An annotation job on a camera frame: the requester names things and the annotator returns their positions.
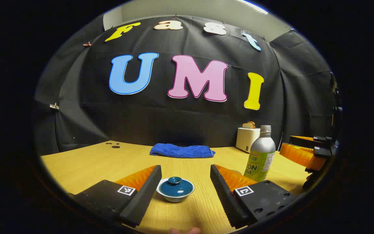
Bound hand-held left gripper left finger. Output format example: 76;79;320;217
69;165;162;228

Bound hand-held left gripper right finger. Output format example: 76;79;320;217
210;164;299;229

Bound silver green-label water bottle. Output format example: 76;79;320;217
244;125;276;182

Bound black stand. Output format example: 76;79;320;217
330;71;343;130

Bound white toaster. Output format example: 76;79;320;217
236;127;261;153

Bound blue towel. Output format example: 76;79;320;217
150;143;216;159

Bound black backdrop cloth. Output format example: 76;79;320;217
34;15;337;156

